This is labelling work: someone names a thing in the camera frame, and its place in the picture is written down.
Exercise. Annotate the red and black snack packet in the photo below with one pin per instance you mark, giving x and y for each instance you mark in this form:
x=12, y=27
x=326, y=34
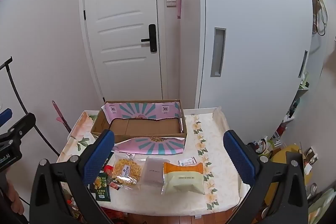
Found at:
x=108, y=169

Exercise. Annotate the person's left hand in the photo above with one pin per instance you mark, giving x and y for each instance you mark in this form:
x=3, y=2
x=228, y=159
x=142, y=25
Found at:
x=14, y=197

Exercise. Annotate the pink hanging shoehorn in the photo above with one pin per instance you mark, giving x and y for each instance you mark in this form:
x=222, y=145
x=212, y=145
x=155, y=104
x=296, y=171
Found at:
x=179, y=7

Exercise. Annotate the black tube stand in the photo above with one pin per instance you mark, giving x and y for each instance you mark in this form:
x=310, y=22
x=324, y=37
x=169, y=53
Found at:
x=15, y=92

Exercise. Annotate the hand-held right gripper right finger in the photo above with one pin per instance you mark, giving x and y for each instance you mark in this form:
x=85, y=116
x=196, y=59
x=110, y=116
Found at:
x=239, y=158

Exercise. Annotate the white shelf unit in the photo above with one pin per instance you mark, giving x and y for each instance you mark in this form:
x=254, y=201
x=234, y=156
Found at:
x=298, y=100

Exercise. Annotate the small red snack packet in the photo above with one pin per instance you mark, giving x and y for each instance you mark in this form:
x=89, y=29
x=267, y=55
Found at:
x=115, y=185

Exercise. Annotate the white panel door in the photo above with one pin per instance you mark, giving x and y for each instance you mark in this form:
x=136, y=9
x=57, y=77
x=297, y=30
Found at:
x=118, y=29

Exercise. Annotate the orange and cream snack packet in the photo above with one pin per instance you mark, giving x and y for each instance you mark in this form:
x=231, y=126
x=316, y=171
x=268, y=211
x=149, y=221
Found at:
x=183, y=182

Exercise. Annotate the clear bag of yellow snacks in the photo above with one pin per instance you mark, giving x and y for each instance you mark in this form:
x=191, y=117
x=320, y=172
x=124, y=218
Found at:
x=126, y=169

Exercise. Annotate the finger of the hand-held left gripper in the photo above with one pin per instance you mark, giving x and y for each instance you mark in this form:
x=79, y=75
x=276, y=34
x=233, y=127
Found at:
x=5, y=116
x=23, y=123

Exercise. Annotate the hanging bags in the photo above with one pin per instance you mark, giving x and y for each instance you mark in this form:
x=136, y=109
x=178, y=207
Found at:
x=319, y=8

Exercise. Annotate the green snack packet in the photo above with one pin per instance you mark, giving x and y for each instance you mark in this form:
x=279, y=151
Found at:
x=101, y=188

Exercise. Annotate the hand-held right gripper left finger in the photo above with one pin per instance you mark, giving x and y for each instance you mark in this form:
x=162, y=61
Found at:
x=99, y=155

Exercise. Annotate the floral tablecloth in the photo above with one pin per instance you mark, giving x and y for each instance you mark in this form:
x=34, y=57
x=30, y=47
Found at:
x=223, y=161

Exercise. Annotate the small white packet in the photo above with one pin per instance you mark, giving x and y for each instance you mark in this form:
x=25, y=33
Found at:
x=187, y=161

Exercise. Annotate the white sliding door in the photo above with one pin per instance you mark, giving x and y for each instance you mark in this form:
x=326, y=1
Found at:
x=257, y=16

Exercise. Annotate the white light switch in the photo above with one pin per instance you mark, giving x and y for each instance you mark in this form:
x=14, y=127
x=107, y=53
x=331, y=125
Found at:
x=171, y=2

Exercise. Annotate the cardboard box with pink flaps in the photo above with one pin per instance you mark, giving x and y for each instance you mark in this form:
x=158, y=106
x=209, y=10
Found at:
x=141, y=127

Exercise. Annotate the pale grey snack packet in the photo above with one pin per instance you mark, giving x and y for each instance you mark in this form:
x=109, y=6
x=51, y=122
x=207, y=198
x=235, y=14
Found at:
x=153, y=172

